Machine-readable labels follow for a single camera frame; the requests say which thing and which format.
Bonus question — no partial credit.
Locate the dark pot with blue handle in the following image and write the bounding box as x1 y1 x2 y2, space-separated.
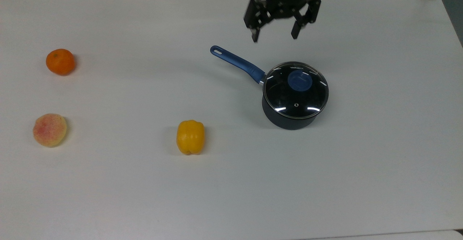
210 45 330 130

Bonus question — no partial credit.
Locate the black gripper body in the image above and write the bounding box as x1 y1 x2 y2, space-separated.
266 0 312 17

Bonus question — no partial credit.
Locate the pink yellow peach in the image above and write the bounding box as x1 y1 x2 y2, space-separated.
33 113 68 148

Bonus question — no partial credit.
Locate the glass lid with blue knob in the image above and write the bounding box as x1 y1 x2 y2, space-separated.
263 61 330 120

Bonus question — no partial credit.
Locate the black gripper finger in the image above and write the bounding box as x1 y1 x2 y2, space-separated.
290 0 322 40
243 0 270 43

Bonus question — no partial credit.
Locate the orange mandarin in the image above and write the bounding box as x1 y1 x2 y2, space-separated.
46 48 76 76

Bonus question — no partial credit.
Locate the yellow bell pepper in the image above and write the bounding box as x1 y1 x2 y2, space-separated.
176 120 206 156

